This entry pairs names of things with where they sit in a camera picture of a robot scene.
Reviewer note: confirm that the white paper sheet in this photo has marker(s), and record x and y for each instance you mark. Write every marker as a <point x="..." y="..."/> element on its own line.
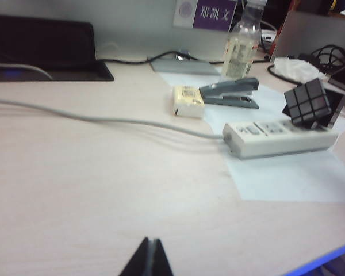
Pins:
<point x="290" y="178"/>

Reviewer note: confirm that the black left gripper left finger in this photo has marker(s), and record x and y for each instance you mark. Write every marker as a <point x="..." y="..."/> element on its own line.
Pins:
<point x="139" y="261"/>

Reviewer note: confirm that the clear plastic water bottle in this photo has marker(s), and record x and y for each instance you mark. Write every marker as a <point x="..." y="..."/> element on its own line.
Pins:
<point x="241" y="49"/>

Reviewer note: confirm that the purple and white name sign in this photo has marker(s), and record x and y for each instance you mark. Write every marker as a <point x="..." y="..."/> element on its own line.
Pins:
<point x="210" y="14"/>

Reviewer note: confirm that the silver mirror cube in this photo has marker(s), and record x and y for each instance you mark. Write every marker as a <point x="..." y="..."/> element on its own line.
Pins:
<point x="307" y="100"/>

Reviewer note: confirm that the white power strip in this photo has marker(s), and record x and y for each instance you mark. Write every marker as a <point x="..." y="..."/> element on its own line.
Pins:
<point x="276" y="141"/>

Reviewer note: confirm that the crumpled white tissue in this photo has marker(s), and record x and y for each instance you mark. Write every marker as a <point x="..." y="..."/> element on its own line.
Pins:
<point x="299" y="69"/>

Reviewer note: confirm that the black desk socket box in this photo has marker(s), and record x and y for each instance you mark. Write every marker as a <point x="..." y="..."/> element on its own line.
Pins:
<point x="46" y="49"/>

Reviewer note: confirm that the frosted glass desk partition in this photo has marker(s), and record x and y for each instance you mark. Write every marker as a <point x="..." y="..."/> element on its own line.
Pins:
<point x="132" y="26"/>

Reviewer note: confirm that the grey flat tray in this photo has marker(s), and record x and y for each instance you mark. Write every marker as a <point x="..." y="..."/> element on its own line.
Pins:
<point x="187" y="67"/>

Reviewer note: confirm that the black glossy box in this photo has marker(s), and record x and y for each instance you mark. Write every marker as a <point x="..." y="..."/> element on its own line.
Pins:
<point x="337" y="109"/>

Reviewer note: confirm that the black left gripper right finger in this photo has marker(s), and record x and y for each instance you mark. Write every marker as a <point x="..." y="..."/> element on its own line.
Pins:
<point x="161" y="261"/>

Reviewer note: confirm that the grey board with red edge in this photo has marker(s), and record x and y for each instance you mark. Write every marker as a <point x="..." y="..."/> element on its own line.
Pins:
<point x="313" y="31"/>

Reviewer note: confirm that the grey stapler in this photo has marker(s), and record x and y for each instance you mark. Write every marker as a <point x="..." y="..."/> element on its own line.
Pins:
<point x="230" y="92"/>

